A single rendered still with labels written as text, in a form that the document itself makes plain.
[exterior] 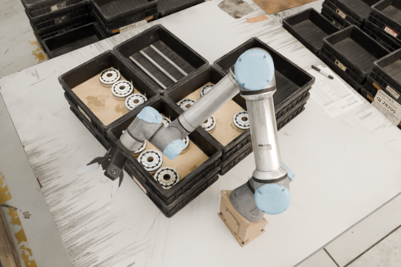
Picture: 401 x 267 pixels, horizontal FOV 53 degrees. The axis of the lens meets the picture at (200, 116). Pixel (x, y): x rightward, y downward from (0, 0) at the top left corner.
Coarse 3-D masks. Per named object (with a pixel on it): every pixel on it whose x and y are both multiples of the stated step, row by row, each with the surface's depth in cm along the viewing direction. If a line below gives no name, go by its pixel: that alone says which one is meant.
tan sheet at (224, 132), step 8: (200, 88) 193; (192, 96) 190; (224, 104) 187; (232, 104) 187; (216, 112) 184; (224, 112) 184; (232, 112) 184; (216, 120) 181; (224, 120) 181; (232, 120) 181; (216, 128) 178; (224, 128) 179; (232, 128) 179; (216, 136) 176; (224, 136) 176; (232, 136) 176; (224, 144) 173
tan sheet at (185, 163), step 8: (192, 144) 173; (160, 152) 170; (192, 152) 171; (200, 152) 171; (168, 160) 168; (176, 160) 168; (184, 160) 168; (192, 160) 168; (200, 160) 168; (184, 168) 166; (192, 168) 166
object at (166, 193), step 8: (160, 96) 177; (168, 104) 174; (136, 112) 171; (176, 112) 172; (120, 120) 168; (112, 128) 165; (112, 136) 163; (216, 144) 161; (136, 160) 156; (208, 160) 156; (144, 168) 154; (200, 168) 154; (152, 176) 152; (184, 176) 152; (192, 176) 153; (176, 184) 150; (160, 192) 150; (168, 192) 148
